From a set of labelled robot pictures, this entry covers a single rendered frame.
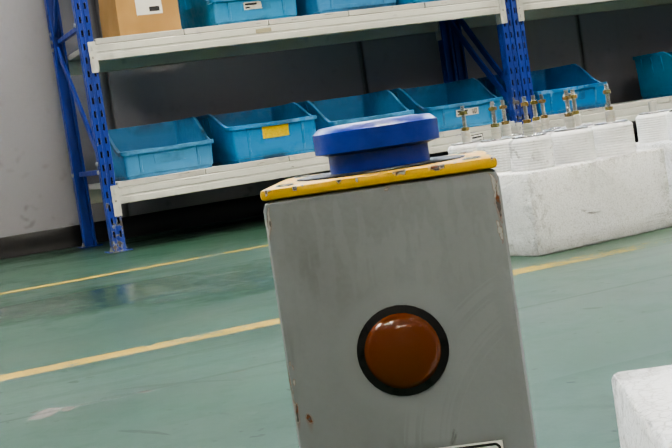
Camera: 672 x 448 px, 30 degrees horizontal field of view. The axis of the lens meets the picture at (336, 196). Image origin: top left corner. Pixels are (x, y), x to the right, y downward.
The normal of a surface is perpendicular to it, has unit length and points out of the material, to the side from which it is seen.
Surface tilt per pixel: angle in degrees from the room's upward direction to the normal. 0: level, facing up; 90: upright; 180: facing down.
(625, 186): 90
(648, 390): 0
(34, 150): 90
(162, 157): 95
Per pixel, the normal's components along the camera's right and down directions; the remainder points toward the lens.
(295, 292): -0.07, 0.06
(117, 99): 0.37, 0.00
